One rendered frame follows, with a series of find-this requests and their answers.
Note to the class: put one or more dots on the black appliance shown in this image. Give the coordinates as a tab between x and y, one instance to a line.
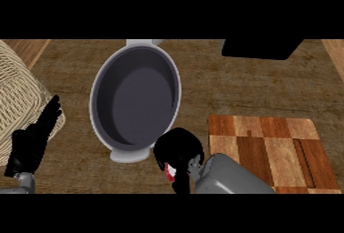
262	48

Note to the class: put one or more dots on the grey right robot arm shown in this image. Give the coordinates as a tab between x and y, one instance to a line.
228	176

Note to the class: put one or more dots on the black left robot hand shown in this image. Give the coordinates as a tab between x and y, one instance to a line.
32	142

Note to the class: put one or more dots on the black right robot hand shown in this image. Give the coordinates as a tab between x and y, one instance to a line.
178	145

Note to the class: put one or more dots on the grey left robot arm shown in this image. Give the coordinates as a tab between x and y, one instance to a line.
23	183

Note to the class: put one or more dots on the grey oval pot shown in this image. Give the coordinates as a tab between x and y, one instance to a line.
135	98

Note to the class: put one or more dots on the red can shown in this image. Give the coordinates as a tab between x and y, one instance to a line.
170	173

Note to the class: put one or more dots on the beige wicker basket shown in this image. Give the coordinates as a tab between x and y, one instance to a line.
23	103

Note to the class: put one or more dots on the checkered wooden cutting board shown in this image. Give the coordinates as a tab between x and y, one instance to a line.
274	151

